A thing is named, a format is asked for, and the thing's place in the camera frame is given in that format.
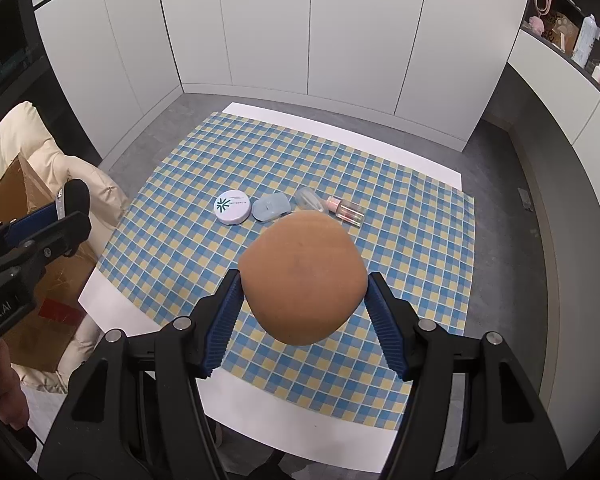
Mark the small pink plush toy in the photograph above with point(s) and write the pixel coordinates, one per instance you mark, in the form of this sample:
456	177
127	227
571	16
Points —
536	24

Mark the tan makeup sponge puff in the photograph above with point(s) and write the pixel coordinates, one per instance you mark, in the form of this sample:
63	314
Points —
305	275

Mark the person's left hand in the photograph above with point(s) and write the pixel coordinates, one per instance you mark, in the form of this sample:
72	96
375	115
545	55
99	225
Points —
2	385

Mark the clear contact lens case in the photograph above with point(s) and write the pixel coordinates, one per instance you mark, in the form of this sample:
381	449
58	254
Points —
310	199

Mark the brown printed box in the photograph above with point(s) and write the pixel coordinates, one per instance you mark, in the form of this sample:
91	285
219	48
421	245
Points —
560	29

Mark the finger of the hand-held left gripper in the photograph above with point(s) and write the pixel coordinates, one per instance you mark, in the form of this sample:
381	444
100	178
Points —
55	239
30	223

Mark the light blue plastic case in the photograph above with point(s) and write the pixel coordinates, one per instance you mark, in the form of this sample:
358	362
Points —
270	207

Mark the white cupboard wall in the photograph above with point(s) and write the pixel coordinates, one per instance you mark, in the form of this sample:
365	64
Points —
280	35

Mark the white round powder compact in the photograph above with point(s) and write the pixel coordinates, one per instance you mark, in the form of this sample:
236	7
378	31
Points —
231	206

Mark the black glass cabinet panel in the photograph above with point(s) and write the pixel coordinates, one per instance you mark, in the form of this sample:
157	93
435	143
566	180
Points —
10	60

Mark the brown cardboard box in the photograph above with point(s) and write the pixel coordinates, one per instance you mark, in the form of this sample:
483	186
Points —
55	290

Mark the wall socket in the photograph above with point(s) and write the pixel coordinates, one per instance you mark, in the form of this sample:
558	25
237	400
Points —
525	198

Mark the cream padded armchair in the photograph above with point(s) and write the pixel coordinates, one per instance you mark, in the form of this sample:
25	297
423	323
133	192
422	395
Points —
25	130

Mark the blue yellow checked tablecloth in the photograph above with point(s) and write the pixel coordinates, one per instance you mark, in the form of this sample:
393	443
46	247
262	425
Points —
180	240

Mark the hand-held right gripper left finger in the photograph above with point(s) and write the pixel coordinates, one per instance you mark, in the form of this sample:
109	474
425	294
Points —
225	325

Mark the white shelf bottle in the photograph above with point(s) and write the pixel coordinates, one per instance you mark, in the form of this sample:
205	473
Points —
587	35

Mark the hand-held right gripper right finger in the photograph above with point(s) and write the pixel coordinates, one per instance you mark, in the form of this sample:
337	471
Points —
385	325

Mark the pink-capped clear bottle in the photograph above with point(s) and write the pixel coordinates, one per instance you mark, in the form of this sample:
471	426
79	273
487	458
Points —
347	211

